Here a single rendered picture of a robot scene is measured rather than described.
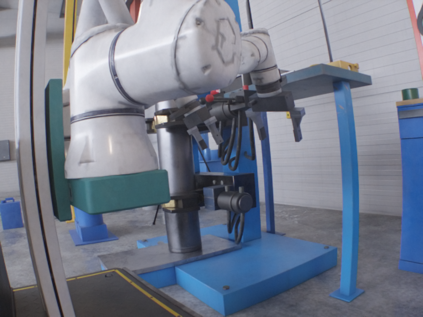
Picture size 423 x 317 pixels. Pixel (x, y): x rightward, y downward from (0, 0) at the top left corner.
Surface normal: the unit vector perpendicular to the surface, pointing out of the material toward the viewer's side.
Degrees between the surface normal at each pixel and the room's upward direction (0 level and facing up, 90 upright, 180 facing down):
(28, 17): 90
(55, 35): 90
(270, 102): 114
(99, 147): 68
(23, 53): 90
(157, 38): 90
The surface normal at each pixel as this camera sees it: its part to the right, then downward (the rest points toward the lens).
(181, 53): -0.35, 0.48
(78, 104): -0.48, 0.10
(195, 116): -0.75, 0.49
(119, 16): 0.18, 0.04
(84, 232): 0.51, 0.00
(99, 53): -0.45, -0.15
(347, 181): -0.86, 0.10
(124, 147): 0.48, -0.38
